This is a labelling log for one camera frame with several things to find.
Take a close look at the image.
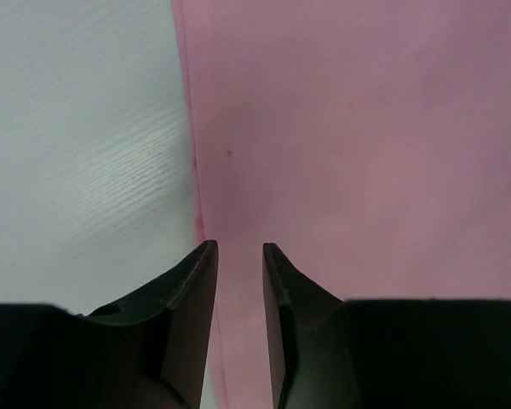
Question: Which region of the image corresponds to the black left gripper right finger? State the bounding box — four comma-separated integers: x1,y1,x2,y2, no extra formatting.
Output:
263,243,511,408

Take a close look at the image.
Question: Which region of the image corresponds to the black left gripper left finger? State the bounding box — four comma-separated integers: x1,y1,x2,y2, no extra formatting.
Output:
0,240,218,408

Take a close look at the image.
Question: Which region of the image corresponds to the pink t shirt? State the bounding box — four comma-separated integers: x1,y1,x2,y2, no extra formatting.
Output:
172,1,511,408

